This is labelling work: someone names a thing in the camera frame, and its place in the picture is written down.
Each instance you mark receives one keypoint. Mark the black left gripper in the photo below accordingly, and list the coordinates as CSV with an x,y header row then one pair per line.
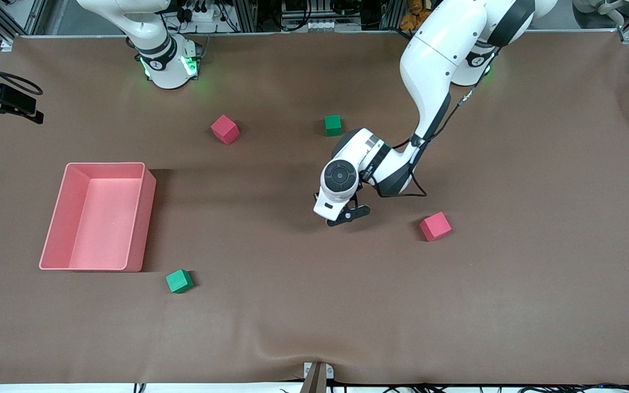
x,y
315,196

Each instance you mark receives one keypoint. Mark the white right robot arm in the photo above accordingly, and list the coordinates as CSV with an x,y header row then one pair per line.
x,y
164,65

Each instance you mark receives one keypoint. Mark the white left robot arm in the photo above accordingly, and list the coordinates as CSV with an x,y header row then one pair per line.
x,y
434,54

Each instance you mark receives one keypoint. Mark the pink foam cube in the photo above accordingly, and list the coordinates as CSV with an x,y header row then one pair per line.
x,y
435,227
224,130

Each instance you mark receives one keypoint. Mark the green foam cube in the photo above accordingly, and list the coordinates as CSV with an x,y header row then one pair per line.
x,y
333,125
179,281

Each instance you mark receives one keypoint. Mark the brown table mat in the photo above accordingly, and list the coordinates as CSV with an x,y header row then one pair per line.
x,y
314,305

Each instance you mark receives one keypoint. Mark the pink plastic bin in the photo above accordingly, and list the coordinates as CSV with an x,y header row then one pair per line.
x,y
101,234

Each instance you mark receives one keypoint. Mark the white terminal block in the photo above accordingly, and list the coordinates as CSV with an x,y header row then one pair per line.
x,y
322,25

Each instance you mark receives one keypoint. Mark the white power strip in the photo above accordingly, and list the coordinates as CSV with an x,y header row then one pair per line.
x,y
201,13

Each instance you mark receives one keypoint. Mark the bag of orange snacks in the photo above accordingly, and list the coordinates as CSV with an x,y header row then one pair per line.
x,y
413,16

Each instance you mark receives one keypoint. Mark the metal table edge bracket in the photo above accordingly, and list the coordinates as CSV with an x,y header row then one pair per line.
x,y
318,376

